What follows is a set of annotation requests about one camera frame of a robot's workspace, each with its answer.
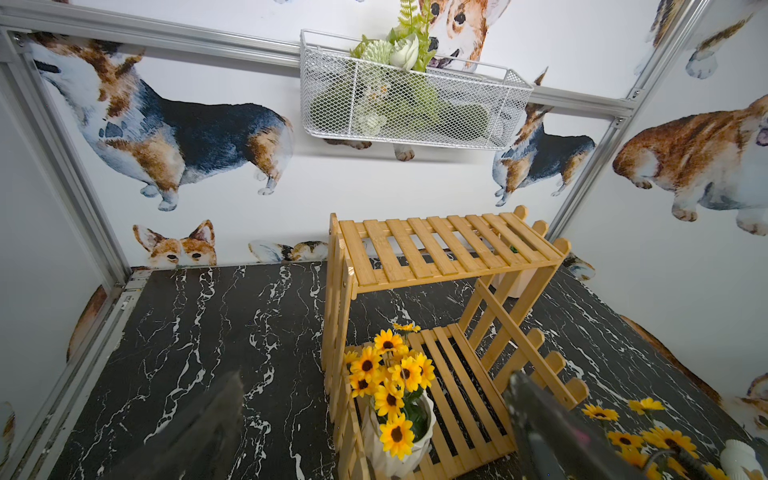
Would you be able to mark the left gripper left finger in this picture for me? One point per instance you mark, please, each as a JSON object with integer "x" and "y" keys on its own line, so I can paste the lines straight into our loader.
{"x": 200, "y": 442}

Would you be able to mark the wooden two-tier plant shelf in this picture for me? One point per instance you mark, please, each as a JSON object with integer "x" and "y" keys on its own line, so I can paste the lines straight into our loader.
{"x": 473, "y": 357}

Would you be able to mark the white wire mesh basket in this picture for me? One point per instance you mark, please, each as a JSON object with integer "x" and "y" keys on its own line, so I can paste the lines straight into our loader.
{"x": 347, "y": 98}

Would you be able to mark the aluminium cage frame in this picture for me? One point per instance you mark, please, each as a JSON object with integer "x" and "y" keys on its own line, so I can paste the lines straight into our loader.
{"x": 199, "y": 319}

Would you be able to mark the sunflower pot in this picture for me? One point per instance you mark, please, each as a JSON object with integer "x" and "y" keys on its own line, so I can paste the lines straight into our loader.
{"x": 392, "y": 380}
{"x": 659, "y": 452}

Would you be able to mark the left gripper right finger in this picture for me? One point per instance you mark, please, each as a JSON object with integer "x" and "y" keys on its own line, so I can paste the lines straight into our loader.
{"x": 552, "y": 443}

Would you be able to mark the green fern white flower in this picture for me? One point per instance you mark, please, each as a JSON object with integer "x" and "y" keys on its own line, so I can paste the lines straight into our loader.
{"x": 407, "y": 45}

